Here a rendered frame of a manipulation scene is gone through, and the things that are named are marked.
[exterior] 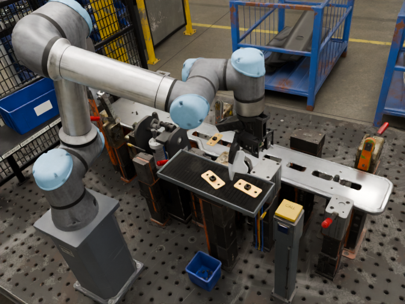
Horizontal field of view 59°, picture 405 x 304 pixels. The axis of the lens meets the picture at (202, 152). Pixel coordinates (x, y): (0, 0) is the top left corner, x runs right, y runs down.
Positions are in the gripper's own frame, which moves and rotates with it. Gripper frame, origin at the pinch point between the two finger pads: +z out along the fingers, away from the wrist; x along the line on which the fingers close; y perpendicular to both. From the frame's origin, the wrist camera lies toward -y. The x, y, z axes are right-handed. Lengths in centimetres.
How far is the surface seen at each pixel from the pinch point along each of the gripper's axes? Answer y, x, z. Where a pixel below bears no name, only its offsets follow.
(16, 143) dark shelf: -111, -30, 23
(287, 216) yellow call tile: 15.9, -2.1, 9.6
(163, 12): -306, 232, 81
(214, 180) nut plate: -9.9, -3.5, 9.3
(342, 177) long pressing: 15.3, 36.7, 25.5
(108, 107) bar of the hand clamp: -81, 5, 12
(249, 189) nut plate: 1.3, -0.4, 9.3
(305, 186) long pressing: 7.4, 24.6, 25.2
